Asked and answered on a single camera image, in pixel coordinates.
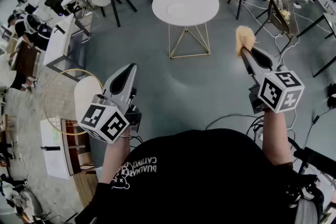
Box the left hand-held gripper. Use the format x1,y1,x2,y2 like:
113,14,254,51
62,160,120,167
77,63,143,145

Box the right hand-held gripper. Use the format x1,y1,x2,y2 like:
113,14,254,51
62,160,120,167
240,46,305,115

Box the yellow sponge cloth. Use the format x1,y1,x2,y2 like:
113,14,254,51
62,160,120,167
235,25,257,57

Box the white round plate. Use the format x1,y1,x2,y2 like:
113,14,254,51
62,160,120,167
166,2,197,19

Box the person's right forearm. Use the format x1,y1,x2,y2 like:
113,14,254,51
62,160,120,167
261,108,294,166

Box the person's left forearm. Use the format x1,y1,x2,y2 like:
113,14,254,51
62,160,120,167
98,130,132,185

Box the dark wicker chair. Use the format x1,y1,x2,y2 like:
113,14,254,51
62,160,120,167
254,0,300,55

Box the yellow fibrous bundle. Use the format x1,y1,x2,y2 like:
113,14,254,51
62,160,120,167
278,8,291,22

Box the grey table black legs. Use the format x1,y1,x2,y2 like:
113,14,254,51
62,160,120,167
296,12,336,78

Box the white low shelf unit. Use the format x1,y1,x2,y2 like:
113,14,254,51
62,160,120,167
39,116,92,181

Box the black and white backpack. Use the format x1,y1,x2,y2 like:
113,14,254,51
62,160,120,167
23,14,53,47

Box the person's black printed t-shirt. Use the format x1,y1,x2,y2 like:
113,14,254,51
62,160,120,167
75,128,328,224

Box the white floor cable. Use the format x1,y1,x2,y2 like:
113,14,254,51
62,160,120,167
241,0,332,61

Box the gold wire chair white cushion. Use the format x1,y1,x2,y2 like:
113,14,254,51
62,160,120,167
43,68,105,136

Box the thin black cables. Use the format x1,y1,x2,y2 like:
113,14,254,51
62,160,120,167
204,112,265,141

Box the white desk grey frame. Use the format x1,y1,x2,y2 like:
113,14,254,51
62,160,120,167
43,13,92,82

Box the thick black cable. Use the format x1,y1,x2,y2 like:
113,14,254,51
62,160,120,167
287,136,336,179

